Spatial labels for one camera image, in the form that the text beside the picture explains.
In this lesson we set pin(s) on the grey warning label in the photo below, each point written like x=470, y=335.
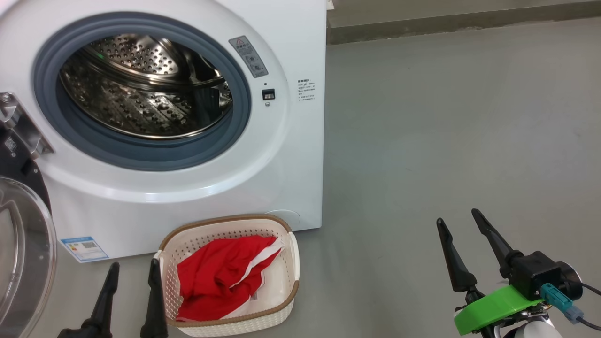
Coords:
x=249, y=56

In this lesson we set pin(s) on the red and white garment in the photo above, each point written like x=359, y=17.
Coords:
x=211, y=277

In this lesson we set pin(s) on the metal door hinge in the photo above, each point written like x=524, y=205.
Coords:
x=21, y=123

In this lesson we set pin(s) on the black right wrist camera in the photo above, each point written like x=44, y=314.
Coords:
x=535, y=272

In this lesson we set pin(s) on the white front-load washing machine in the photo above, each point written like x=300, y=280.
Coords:
x=281, y=178

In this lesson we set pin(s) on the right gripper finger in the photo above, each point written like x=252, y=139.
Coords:
x=455, y=267
x=497, y=249

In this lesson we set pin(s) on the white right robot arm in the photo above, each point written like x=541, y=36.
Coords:
x=530, y=331

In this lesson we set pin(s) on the blue energy label sticker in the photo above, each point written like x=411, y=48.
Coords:
x=84, y=249

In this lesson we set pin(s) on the round white filter cover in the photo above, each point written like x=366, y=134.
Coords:
x=288, y=217

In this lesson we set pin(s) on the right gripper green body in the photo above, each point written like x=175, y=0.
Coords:
x=493, y=307

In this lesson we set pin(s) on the black round glass washer door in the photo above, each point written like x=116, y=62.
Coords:
x=19, y=166

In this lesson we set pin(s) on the black door latch socket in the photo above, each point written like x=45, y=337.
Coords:
x=268, y=94

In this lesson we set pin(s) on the cream perforated basket brown rim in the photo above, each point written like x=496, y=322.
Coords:
x=277, y=324

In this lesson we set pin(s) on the small black text sticker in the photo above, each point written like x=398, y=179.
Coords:
x=306, y=90

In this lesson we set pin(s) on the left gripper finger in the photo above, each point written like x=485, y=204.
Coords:
x=155, y=305
x=103, y=305

